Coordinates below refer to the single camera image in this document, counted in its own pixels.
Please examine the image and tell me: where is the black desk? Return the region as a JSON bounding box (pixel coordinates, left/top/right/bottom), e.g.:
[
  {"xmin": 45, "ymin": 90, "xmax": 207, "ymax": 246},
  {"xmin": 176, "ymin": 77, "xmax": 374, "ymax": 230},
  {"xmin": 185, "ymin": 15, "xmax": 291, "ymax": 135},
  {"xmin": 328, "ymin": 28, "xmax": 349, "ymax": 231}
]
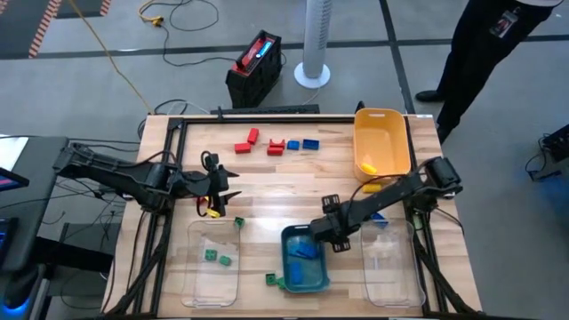
[{"xmin": 0, "ymin": 135, "xmax": 70, "ymax": 273}]

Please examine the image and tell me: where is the black electronics box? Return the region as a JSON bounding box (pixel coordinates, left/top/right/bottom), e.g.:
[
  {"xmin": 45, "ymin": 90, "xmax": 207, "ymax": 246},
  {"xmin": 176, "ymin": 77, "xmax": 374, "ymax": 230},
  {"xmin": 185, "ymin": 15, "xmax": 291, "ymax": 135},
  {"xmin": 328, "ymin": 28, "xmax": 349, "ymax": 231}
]
[{"xmin": 524, "ymin": 123, "xmax": 569, "ymax": 182}]

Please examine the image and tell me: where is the yellow extension cord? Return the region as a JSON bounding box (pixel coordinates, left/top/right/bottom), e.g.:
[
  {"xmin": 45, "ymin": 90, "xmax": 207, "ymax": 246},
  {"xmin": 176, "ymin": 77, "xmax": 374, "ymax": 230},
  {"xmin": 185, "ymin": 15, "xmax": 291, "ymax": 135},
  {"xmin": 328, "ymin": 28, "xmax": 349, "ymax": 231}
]
[{"xmin": 66, "ymin": 0, "xmax": 156, "ymax": 115}]

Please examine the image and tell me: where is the black floor cable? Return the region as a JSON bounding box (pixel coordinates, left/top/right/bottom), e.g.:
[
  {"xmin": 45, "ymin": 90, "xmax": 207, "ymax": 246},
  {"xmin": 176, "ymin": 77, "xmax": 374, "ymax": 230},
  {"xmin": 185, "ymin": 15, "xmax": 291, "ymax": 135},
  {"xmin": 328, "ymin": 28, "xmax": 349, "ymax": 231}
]
[{"xmin": 160, "ymin": 0, "xmax": 239, "ymax": 68}]

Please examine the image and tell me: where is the black red power station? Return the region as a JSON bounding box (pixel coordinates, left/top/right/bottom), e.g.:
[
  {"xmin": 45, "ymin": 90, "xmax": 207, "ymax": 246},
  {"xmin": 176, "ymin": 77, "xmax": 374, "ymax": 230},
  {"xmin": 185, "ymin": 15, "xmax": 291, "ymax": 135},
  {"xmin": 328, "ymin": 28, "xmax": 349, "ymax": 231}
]
[{"xmin": 224, "ymin": 28, "xmax": 284, "ymax": 109}]

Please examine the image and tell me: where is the black hazard striped floor mat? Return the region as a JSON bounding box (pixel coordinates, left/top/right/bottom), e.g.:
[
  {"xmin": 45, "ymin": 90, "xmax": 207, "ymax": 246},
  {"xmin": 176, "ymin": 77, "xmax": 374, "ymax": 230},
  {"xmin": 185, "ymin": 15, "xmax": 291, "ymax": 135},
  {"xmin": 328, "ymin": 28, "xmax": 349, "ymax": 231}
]
[{"xmin": 0, "ymin": 0, "xmax": 112, "ymax": 60}]

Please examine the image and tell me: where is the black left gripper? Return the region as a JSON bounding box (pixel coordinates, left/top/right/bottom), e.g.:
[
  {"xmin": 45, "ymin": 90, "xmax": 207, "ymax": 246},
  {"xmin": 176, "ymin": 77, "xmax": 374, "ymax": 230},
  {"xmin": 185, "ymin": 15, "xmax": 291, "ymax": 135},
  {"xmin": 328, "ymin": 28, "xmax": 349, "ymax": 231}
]
[{"xmin": 180, "ymin": 164, "xmax": 243, "ymax": 219}]

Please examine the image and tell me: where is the black keyboard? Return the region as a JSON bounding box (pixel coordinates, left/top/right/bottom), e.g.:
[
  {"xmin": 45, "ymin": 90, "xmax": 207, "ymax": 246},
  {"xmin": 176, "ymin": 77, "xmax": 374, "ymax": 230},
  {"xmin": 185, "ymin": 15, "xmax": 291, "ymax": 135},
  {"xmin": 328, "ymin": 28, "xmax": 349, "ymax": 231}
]
[{"xmin": 210, "ymin": 104, "xmax": 321, "ymax": 116}]

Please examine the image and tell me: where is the white fan stand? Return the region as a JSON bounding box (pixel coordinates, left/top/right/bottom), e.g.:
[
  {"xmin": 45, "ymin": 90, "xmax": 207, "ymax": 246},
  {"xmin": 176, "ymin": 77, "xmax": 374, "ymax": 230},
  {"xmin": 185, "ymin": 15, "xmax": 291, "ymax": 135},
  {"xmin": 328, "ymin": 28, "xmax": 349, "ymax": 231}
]
[{"xmin": 293, "ymin": 0, "xmax": 333, "ymax": 90}]

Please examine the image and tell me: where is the tablet screen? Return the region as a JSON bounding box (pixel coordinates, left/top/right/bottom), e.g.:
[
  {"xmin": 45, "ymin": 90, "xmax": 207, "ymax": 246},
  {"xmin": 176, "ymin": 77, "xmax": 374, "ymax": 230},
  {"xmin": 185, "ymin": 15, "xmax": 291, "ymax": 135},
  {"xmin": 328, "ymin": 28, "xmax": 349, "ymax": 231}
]
[{"xmin": 0, "ymin": 166, "xmax": 30, "ymax": 193}]

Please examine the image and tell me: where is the black aluminium table frame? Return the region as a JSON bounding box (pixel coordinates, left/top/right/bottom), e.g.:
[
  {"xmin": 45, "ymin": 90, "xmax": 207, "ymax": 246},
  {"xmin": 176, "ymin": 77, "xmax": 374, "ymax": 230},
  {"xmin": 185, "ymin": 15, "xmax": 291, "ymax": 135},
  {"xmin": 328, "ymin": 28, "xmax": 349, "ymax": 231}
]
[{"xmin": 104, "ymin": 114, "xmax": 485, "ymax": 320}]

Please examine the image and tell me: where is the yellow plastic bin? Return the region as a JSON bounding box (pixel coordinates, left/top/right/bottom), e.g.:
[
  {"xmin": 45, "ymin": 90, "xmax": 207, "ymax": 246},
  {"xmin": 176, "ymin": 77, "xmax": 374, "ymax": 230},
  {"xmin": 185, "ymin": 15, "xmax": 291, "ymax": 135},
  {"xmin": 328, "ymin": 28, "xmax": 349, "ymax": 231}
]
[{"xmin": 353, "ymin": 108, "xmax": 413, "ymax": 183}]

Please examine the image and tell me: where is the yellow cord with plug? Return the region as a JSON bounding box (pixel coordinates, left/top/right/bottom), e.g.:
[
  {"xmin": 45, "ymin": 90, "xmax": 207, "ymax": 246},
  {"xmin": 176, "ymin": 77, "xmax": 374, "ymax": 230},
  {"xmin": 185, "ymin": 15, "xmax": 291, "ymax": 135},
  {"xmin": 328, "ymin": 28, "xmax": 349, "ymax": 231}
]
[{"xmin": 137, "ymin": 0, "xmax": 165, "ymax": 28}]

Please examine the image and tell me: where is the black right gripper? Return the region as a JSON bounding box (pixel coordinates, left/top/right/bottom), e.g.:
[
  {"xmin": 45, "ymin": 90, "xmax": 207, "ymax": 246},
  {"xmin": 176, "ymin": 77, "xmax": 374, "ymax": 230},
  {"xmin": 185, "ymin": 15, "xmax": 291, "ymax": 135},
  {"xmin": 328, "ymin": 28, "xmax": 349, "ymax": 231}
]
[{"xmin": 309, "ymin": 193, "xmax": 353, "ymax": 254}]

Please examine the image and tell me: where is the ID badge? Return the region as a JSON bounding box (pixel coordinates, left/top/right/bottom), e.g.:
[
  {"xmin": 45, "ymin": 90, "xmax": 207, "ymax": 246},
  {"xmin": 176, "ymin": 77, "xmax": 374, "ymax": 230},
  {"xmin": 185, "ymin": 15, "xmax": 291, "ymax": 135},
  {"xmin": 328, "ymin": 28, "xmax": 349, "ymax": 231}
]
[{"xmin": 488, "ymin": 7, "xmax": 521, "ymax": 39}]

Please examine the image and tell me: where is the clear plastic tray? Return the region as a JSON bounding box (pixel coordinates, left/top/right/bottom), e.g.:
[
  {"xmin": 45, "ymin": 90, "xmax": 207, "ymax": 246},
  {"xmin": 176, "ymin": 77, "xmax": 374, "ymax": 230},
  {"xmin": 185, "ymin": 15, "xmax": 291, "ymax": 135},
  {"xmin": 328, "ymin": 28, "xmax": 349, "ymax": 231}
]
[
  {"xmin": 180, "ymin": 219, "xmax": 242, "ymax": 308},
  {"xmin": 360, "ymin": 217, "xmax": 427, "ymax": 308}
]

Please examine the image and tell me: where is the person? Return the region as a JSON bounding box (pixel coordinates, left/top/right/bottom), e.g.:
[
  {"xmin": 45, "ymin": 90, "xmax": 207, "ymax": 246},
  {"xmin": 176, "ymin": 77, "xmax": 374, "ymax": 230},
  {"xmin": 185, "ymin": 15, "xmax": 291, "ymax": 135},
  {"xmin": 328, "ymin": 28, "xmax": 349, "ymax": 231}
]
[{"xmin": 414, "ymin": 0, "xmax": 565, "ymax": 146}]

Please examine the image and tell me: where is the teal plastic bin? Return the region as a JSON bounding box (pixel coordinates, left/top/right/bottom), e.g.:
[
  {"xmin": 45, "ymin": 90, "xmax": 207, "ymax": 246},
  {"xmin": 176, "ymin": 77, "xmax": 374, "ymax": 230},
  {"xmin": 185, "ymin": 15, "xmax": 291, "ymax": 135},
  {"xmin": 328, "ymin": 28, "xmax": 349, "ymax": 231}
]
[{"xmin": 280, "ymin": 224, "xmax": 332, "ymax": 294}]

